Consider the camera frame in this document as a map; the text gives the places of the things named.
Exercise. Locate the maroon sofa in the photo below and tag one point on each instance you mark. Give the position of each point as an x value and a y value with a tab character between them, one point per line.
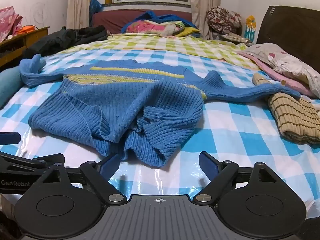
115	20

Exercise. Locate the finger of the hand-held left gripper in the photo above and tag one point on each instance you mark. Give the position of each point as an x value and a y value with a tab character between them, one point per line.
37	162
10	138

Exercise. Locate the pink flowered cloth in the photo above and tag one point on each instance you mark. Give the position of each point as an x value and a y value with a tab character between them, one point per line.
8	17

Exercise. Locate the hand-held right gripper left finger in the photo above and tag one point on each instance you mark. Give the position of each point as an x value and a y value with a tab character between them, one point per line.
112	163

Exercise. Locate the dark wooden headboard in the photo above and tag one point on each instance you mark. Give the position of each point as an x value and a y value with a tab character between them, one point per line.
295	27

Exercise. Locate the blue knit sweater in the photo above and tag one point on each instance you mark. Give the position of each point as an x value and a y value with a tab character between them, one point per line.
112	100

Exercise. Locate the stack of newspapers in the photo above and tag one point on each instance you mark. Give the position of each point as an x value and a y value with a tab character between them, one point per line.
235	38

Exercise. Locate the wooden desk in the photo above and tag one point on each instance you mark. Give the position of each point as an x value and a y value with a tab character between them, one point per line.
32	36

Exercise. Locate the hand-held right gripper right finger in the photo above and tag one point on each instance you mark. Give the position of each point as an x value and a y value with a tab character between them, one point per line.
208	163

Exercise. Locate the blue checkered bed sheet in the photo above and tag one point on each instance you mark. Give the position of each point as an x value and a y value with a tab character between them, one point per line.
237	130

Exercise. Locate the floral cloth bundle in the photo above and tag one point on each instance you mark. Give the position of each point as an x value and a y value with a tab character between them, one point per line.
222	17

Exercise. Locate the green checkered bed sheet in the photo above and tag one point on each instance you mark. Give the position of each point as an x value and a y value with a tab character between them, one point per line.
175	46

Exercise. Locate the white floral pillow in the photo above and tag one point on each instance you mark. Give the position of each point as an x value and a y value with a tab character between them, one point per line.
282	57

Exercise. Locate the beige striped folded sweater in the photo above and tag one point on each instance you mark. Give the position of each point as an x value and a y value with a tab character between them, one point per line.
292	115

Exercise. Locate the pile of colourful bedding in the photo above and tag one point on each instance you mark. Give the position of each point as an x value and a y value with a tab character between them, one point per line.
155	15

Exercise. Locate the teal rolled cloth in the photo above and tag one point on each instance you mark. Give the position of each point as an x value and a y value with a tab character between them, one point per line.
8	85

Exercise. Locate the orange bag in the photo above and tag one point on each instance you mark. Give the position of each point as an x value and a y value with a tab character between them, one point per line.
25	29

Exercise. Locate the blue patterned cloth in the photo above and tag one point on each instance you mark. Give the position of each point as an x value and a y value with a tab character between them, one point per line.
95	7

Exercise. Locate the yellow pillow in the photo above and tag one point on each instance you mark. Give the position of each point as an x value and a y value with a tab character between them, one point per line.
188	31

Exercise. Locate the pink floral quilt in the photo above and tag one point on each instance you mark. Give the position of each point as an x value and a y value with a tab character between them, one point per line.
145	27

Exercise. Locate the black jacket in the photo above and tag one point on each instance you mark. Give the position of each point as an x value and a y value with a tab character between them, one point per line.
62	38

